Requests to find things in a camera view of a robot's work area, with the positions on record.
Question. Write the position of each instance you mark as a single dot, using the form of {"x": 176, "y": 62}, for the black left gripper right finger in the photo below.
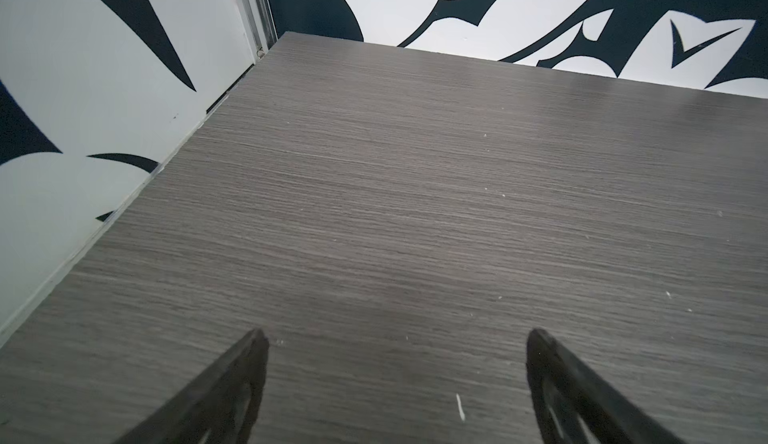
{"x": 572, "y": 402}

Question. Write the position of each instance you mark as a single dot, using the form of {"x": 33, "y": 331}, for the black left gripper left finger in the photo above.
{"x": 220, "y": 405}

